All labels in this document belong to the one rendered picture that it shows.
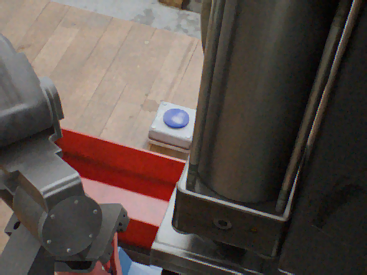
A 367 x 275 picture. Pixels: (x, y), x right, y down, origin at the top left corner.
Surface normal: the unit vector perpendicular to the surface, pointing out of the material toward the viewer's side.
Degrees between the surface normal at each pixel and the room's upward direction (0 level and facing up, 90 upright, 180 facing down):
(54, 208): 69
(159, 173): 90
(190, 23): 0
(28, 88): 23
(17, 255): 30
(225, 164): 90
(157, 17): 0
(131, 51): 0
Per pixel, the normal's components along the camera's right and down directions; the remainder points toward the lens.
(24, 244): -0.41, -0.66
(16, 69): 0.31, -0.37
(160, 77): 0.09, -0.68
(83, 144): -0.28, 0.69
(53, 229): 0.58, 0.35
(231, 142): -0.53, 0.59
